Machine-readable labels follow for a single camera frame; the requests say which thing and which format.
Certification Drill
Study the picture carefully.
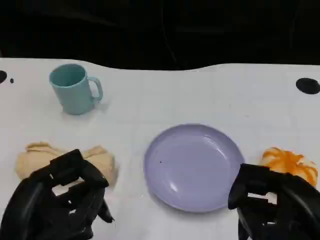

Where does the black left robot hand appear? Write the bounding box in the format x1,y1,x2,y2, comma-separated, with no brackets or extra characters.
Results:
0,149,115,240

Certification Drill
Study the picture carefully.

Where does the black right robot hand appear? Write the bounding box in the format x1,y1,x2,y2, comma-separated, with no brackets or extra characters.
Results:
227,163,320,240

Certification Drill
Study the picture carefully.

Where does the orange and white bread roll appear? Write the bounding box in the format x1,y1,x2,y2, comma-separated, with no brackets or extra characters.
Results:
258,146,319,188

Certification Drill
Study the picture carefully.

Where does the lilac plate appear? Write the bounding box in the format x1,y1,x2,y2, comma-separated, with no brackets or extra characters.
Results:
143,123,246,214

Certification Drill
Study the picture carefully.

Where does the pale green mug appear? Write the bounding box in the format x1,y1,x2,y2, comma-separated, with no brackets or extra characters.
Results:
48,63,104,116

